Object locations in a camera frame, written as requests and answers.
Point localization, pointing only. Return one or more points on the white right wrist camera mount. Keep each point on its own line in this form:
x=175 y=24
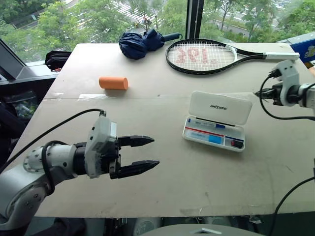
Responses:
x=290 y=73

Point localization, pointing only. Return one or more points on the white pencil case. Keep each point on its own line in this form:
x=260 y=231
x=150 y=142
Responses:
x=221 y=108

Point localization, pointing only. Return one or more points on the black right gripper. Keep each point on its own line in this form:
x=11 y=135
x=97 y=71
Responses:
x=277 y=94

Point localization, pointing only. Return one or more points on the clear bin of small items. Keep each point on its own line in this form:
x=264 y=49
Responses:
x=24 y=105

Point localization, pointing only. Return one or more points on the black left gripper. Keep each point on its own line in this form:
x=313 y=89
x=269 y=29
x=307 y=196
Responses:
x=115 y=167

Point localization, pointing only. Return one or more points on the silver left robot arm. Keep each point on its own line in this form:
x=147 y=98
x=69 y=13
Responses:
x=29 y=182

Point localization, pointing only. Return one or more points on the small red black eraser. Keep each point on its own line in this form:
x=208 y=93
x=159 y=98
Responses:
x=237 y=143

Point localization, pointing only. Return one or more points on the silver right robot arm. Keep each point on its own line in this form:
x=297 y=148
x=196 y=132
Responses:
x=307 y=96

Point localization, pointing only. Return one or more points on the orange foam cylinder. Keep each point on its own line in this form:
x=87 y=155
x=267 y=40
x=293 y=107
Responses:
x=113 y=83

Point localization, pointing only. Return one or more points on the white marker blue cap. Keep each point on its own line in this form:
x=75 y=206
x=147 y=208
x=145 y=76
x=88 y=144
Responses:
x=209 y=124

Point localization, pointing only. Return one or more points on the dark window frame post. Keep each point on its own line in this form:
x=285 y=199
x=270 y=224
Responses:
x=195 y=17

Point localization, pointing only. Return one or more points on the grey rounded robot body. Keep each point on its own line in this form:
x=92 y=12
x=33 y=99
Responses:
x=197 y=231

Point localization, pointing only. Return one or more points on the navy folded umbrella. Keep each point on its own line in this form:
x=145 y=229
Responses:
x=137 y=44

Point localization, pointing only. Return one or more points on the blue cardboard box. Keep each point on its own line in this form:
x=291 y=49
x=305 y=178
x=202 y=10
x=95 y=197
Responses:
x=305 y=49

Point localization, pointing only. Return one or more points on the black white tennis racket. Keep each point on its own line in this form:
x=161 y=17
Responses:
x=177 y=57

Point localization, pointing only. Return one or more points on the red marker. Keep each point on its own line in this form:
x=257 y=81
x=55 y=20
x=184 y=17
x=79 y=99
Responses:
x=204 y=131

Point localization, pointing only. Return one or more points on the white marker blue label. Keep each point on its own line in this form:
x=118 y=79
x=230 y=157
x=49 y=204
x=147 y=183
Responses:
x=214 y=138

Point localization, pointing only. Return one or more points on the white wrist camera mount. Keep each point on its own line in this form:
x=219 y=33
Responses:
x=98 y=147
x=290 y=73

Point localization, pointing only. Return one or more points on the black bag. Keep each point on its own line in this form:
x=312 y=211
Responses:
x=57 y=60

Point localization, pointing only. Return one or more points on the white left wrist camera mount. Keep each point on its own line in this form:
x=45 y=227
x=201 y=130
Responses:
x=98 y=147

